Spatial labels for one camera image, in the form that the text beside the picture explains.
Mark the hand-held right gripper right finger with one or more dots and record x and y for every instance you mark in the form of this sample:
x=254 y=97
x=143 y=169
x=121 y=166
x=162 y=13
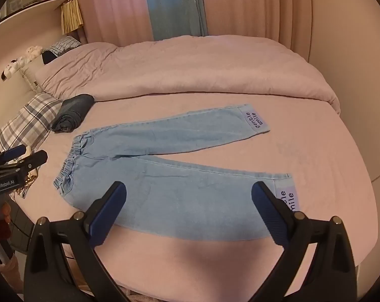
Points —
x=270 y=214

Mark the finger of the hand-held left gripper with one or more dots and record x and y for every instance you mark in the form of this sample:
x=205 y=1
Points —
x=32 y=160
x=13 y=151

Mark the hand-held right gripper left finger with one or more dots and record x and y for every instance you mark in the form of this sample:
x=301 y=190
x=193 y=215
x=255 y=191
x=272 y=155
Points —
x=106 y=214

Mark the light blue denim pants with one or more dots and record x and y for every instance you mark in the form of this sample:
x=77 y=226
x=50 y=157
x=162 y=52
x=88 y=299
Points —
x=183 y=195

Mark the person's left hand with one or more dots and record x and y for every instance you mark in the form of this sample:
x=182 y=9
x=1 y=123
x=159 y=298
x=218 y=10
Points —
x=6 y=213

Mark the patterned beige cloth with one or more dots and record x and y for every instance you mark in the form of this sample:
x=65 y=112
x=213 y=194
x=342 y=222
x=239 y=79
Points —
x=25 y=184

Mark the plaid pillow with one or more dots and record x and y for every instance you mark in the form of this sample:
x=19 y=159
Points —
x=23 y=119

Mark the folded dark denim jeans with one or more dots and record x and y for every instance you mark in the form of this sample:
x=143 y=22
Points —
x=72 y=113

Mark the white plush toy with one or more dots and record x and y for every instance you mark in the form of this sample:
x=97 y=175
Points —
x=34 y=51
x=10 y=68

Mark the dark small cushion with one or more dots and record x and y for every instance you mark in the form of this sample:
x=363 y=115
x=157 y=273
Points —
x=47 y=57

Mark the checked blue white cloth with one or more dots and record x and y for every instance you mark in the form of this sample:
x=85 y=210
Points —
x=64 y=44

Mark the white shelf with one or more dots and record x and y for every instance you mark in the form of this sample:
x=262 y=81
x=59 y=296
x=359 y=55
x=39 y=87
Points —
x=29 y=9

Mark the yellow fringed cloth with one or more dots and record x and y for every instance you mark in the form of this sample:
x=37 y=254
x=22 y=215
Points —
x=71 y=15

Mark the pink duvet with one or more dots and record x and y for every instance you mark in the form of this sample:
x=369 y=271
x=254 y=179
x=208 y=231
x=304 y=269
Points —
x=193 y=66

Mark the pink curtain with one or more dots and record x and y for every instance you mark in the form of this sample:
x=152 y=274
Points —
x=114 y=9
x=249 y=6

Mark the blue curtain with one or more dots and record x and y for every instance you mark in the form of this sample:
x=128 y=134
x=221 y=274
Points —
x=174 y=6

